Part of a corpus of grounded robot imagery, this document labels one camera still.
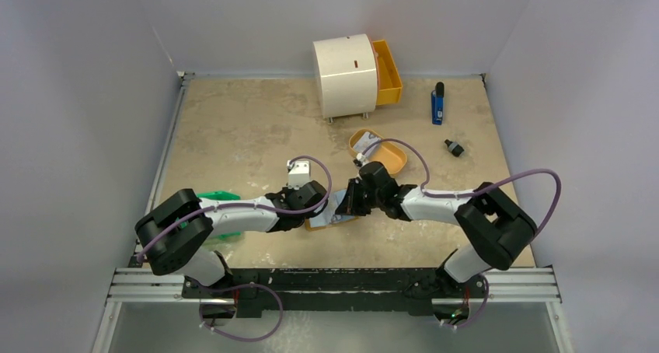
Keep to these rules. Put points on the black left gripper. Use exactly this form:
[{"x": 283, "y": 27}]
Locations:
[{"x": 287, "y": 192}]

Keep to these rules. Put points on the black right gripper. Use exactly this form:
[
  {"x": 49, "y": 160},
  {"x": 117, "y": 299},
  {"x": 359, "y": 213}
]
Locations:
[{"x": 353, "y": 200}]

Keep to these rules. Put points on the silver VIP credit card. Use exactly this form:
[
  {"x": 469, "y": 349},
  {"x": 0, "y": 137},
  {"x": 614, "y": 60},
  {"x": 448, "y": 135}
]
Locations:
[{"x": 339, "y": 210}]

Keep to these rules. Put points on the orange leather card holder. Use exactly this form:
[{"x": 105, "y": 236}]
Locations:
[{"x": 327, "y": 216}]

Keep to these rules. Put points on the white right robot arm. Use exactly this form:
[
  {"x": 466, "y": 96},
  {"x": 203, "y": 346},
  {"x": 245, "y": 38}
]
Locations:
[{"x": 496, "y": 227}]

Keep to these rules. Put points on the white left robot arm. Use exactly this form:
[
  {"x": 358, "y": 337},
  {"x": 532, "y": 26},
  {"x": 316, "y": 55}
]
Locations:
[{"x": 173, "y": 233}]

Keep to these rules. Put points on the orange oval tray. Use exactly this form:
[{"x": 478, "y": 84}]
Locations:
[{"x": 392, "y": 157}]

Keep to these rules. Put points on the green plastic bin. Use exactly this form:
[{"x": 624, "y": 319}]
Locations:
[{"x": 221, "y": 195}]

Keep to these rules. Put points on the small black knob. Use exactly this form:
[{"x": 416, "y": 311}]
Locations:
[{"x": 454, "y": 148}]

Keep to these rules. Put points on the orange open drawer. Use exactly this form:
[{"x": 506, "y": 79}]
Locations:
[{"x": 390, "y": 86}]

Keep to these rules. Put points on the blue black marker pen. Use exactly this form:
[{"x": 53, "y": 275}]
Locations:
[{"x": 437, "y": 103}]

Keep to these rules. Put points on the white round drawer cabinet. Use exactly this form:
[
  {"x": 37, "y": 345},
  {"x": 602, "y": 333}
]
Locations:
[{"x": 346, "y": 76}]

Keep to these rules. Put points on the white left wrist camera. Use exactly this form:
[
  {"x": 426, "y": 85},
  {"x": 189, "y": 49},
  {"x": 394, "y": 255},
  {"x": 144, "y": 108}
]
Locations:
[{"x": 299, "y": 173}]

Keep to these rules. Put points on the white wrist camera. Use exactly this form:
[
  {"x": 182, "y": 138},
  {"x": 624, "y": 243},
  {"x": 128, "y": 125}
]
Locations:
[
  {"x": 299, "y": 173},
  {"x": 360, "y": 160}
]

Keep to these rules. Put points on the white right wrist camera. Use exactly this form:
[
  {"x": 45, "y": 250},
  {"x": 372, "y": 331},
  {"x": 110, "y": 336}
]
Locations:
[{"x": 360, "y": 160}]

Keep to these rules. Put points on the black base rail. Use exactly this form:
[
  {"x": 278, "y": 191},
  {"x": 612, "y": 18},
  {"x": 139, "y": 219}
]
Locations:
[{"x": 415, "y": 291}]

